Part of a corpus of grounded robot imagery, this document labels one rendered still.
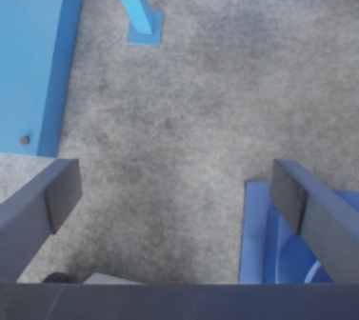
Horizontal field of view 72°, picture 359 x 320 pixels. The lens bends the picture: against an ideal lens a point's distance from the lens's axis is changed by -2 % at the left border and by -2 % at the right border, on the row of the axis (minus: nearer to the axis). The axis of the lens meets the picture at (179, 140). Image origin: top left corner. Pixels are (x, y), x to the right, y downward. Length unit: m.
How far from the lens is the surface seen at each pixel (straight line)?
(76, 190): 0.17
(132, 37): 1.07
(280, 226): 0.80
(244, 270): 0.96
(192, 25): 1.06
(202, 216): 0.92
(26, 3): 1.19
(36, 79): 1.03
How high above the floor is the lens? 0.91
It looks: 81 degrees down
